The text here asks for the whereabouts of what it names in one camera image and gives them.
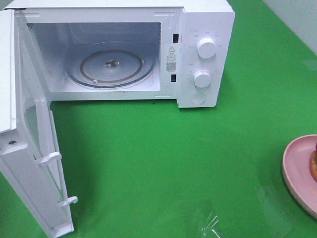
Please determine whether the white microwave oven body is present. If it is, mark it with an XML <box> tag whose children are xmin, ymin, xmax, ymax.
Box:
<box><xmin>2</xmin><ymin>0</ymin><xmax>235</xmax><ymax>108</ymax></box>

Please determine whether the round white door release button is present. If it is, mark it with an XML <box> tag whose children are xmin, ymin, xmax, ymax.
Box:
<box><xmin>191</xmin><ymin>93</ymin><xmax>206</xmax><ymax>104</ymax></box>

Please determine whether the pink round plate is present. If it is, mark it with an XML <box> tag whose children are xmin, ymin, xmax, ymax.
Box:
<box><xmin>282</xmin><ymin>134</ymin><xmax>317</xmax><ymax>218</ymax></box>

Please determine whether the white microwave door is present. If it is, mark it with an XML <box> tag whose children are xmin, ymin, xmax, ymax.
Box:
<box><xmin>0</xmin><ymin>9</ymin><xmax>77</xmax><ymax>238</ymax></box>

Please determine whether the burger with lettuce and tomato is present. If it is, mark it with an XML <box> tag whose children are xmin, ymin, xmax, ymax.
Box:
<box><xmin>310</xmin><ymin>145</ymin><xmax>317</xmax><ymax>181</ymax></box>

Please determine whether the green table mat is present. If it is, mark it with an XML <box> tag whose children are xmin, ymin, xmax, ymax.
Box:
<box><xmin>0</xmin><ymin>0</ymin><xmax>317</xmax><ymax>238</ymax></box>

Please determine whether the glass microwave turntable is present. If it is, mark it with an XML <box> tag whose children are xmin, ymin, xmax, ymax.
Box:
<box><xmin>66</xmin><ymin>42</ymin><xmax>159</xmax><ymax>89</ymax></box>

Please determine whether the white microwave knob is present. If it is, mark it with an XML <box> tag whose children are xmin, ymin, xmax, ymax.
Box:
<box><xmin>193</xmin><ymin>70</ymin><xmax>211</xmax><ymax>88</ymax></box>
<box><xmin>196</xmin><ymin>37</ymin><xmax>216</xmax><ymax>59</ymax></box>

